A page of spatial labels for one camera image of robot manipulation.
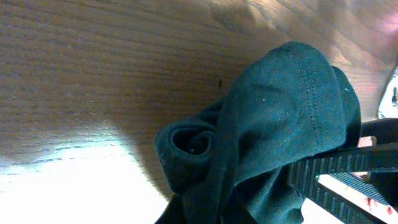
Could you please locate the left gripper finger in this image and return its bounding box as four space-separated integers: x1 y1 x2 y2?
287 142 397 224

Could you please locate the black t-shirt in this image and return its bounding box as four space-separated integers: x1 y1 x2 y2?
154 42 361 224

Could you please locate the white printed garment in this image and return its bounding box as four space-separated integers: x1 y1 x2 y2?
377 68 398 119

